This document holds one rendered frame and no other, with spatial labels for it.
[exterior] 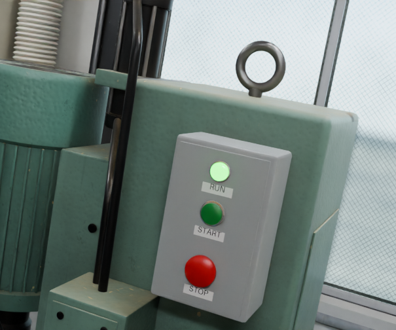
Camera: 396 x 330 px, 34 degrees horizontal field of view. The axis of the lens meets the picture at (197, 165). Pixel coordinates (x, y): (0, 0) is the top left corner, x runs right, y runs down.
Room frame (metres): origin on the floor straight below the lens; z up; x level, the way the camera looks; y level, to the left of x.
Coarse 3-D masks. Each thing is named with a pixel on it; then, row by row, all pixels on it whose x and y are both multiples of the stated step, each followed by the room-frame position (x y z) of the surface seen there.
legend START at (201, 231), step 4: (196, 228) 0.58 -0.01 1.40; (200, 228) 0.58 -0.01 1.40; (204, 228) 0.58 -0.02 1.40; (196, 232) 0.58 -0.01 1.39; (200, 232) 0.58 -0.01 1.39; (204, 232) 0.58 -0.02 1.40; (208, 232) 0.58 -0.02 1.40; (212, 232) 0.57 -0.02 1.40; (216, 232) 0.57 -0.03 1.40; (220, 232) 0.57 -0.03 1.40; (204, 236) 0.58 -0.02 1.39; (208, 236) 0.58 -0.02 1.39; (212, 236) 0.57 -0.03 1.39; (216, 236) 0.57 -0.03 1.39; (220, 236) 0.57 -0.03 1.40; (224, 236) 0.57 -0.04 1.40; (220, 240) 0.57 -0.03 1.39
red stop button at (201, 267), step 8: (200, 256) 0.57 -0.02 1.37; (192, 264) 0.57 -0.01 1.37; (200, 264) 0.57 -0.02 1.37; (208, 264) 0.56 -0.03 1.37; (192, 272) 0.57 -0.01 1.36; (200, 272) 0.57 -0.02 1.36; (208, 272) 0.56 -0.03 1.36; (192, 280) 0.57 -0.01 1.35; (200, 280) 0.57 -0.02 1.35; (208, 280) 0.56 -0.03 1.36
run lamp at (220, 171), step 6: (216, 162) 0.58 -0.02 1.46; (222, 162) 0.57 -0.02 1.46; (210, 168) 0.58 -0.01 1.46; (216, 168) 0.57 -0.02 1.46; (222, 168) 0.57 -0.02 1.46; (228, 168) 0.57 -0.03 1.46; (210, 174) 0.58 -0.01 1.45; (216, 174) 0.57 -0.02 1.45; (222, 174) 0.57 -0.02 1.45; (228, 174) 0.57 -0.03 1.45; (216, 180) 0.57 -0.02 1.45; (222, 180) 0.57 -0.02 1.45
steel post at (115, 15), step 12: (108, 0) 2.26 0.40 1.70; (120, 0) 2.24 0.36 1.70; (108, 12) 2.26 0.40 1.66; (120, 12) 2.24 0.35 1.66; (96, 24) 2.27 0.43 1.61; (108, 24) 2.25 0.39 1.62; (96, 36) 2.25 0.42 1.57; (108, 36) 2.25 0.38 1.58; (96, 48) 2.24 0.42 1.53; (108, 48) 2.25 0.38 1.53; (96, 60) 2.24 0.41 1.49; (108, 60) 2.25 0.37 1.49; (108, 96) 2.24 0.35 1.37; (108, 132) 2.27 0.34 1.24
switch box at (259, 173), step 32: (192, 160) 0.59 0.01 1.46; (224, 160) 0.58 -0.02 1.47; (256, 160) 0.57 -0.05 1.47; (288, 160) 0.60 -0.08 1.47; (192, 192) 0.58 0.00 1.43; (256, 192) 0.56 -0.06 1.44; (192, 224) 0.58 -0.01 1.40; (224, 224) 0.57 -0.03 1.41; (256, 224) 0.56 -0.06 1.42; (160, 256) 0.59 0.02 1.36; (192, 256) 0.58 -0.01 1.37; (224, 256) 0.57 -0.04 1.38; (256, 256) 0.56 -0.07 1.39; (160, 288) 0.59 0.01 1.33; (224, 288) 0.57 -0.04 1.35; (256, 288) 0.57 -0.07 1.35
